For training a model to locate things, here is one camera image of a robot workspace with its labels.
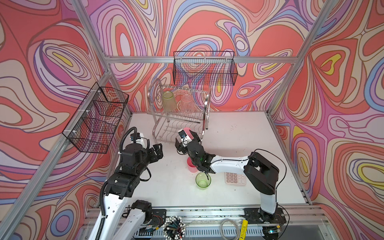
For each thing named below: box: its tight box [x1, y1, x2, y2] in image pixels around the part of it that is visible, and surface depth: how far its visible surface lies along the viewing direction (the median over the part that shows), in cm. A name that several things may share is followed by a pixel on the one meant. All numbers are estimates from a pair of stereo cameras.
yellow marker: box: [239, 219, 249, 240], surface depth 70 cm
